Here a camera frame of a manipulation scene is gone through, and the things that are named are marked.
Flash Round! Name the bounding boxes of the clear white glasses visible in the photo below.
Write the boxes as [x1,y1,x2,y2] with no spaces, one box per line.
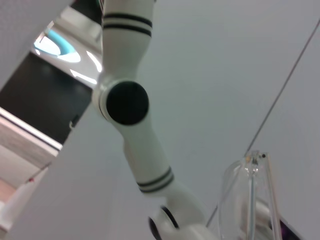
[217,149,285,240]

